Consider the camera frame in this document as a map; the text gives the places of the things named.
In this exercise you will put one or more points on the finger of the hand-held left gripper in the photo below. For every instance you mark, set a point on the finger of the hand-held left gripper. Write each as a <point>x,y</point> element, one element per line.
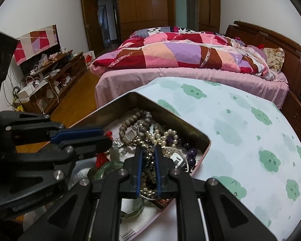
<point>90,146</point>
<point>77,133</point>

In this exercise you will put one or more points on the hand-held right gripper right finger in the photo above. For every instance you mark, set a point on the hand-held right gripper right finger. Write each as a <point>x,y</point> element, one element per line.
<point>158,170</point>

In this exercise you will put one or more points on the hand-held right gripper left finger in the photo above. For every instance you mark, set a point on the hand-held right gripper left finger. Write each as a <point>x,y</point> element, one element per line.
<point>139,170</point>

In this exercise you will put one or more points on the metal tin box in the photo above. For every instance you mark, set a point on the metal tin box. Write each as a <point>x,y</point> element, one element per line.
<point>175,120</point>

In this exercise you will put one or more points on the pale jade pendant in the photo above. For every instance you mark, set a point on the pale jade pendant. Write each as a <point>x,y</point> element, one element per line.
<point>114,153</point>

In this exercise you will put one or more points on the green jade bangle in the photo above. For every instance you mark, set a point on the green jade bangle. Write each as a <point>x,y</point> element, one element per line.
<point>107,167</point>

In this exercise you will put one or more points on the pale blue round dish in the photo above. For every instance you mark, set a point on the pale blue round dish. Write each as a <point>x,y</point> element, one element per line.
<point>81,173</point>

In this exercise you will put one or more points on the silver wristwatch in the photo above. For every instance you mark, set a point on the silver wristwatch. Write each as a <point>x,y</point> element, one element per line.
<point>133,133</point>

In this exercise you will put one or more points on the white power strip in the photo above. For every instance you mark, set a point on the white power strip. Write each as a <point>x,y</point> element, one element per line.
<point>40,84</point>

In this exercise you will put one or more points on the white cardboard box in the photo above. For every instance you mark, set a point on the white cardboard box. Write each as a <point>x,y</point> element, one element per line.
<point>26,91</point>

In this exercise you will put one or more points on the wooden television cabinet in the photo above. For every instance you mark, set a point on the wooden television cabinet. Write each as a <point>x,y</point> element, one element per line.
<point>75,65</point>

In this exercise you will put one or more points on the red gift bag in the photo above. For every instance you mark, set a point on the red gift bag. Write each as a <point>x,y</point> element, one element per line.
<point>88,58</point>

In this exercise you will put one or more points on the clear plastic bag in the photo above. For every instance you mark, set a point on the clear plastic bag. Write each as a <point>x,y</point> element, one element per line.
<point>44,59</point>

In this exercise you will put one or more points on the black television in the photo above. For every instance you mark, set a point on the black television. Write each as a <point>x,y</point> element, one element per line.
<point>32,64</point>

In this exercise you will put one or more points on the white cup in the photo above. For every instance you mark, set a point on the white cup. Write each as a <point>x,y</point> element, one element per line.
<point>63,50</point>

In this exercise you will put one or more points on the green cloud print tablecloth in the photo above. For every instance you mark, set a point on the green cloud print tablecloth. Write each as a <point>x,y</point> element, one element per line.
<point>240,140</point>

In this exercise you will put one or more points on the patchwork cover cloth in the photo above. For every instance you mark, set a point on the patchwork cover cloth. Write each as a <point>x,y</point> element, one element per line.
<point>35,42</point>

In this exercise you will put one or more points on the wooden door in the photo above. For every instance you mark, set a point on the wooden door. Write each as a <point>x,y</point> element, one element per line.
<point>89,27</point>

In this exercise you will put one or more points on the pink bed sheet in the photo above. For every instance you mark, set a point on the pink bed sheet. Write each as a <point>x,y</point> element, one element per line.
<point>215,77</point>

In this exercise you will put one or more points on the patchwork quilt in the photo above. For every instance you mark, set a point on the patchwork quilt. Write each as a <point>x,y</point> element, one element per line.
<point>180,55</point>

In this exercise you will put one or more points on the panda print blanket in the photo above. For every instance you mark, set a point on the panda print blanket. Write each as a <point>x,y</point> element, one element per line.
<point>165,31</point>

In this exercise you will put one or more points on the wooden wardrobe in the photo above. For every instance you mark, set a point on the wooden wardrobe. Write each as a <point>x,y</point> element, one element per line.
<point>153,10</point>

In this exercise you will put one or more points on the floral pillow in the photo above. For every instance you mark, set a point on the floral pillow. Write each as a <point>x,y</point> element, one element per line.
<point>274,57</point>

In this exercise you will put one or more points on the wooden bed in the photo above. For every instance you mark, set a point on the wooden bed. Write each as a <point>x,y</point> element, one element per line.
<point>286,45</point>

